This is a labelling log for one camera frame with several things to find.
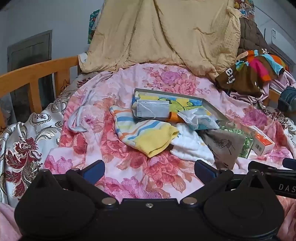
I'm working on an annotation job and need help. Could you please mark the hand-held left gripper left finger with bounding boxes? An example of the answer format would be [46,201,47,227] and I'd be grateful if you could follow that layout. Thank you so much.
[35,159,116,208]

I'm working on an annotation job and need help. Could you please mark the colourful printed cloth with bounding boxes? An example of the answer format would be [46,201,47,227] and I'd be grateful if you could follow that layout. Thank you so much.
[233,0,255,19]

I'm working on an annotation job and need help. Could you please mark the grey face mask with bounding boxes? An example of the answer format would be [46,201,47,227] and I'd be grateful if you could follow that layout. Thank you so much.
[132,100,170,121]

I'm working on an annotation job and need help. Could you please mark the orange white box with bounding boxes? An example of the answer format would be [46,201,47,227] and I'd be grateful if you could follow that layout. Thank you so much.
[248,125,275,156]

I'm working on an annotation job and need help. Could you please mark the striped yellow sock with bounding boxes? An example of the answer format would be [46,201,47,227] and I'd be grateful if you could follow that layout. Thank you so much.
[109,105,180,158]

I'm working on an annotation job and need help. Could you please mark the green patterned packet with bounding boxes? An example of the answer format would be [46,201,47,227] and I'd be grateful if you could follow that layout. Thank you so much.
[218,125,255,159]

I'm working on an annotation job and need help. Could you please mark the white gold brocade cloth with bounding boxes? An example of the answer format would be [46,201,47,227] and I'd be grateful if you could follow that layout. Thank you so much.
[0,72,80,209]

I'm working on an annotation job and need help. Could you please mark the white textured cloth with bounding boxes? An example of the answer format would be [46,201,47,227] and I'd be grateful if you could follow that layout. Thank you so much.
[170,123,216,165]

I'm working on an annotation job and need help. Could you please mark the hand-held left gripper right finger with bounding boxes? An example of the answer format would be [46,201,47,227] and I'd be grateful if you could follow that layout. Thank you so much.
[180,159,265,207]

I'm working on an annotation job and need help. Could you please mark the white plastic packet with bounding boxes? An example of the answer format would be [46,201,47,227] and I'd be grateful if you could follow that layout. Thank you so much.
[177,109,220,131]

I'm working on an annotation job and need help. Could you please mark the blue jeans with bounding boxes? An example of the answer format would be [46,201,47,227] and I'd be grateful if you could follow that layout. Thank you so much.
[277,86,296,114]

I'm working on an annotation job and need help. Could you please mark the grey door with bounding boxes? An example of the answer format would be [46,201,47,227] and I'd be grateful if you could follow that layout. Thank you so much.
[7,30,56,121]

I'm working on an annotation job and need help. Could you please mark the pink floral bedsheet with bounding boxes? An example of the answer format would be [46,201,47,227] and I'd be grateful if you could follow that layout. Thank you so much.
[43,62,296,205]

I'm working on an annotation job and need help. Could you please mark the brown printed garment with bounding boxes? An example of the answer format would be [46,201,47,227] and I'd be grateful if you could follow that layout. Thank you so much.
[215,49,287,95]

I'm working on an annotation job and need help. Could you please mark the person's left forearm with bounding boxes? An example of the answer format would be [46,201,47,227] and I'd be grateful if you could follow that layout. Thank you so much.
[0,202,23,241]

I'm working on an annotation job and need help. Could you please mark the grey-brown sock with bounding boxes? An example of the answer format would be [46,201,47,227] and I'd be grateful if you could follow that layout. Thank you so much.
[199,128,247,170]

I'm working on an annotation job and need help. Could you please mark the yellow quilt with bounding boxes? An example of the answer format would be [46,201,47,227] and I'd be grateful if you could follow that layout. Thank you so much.
[79,0,241,78]

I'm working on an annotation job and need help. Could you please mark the wooden bed rail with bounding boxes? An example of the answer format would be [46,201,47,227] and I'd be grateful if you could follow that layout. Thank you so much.
[0,56,80,130]

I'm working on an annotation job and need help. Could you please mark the brown quilted jacket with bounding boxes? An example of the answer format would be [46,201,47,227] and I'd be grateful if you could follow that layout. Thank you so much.
[236,17,274,56]

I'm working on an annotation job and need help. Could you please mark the white air conditioner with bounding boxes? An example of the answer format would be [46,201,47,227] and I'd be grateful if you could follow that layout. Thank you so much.
[264,28,295,67]

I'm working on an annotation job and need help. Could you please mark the wall poster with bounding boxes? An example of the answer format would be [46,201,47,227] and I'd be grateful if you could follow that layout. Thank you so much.
[87,9,101,44]

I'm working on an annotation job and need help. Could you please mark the grey cartoon print tray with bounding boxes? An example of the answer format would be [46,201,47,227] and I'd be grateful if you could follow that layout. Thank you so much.
[132,88,229,123]

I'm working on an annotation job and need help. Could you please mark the light pink cloth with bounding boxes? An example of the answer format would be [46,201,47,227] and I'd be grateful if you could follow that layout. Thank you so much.
[229,70,296,105]

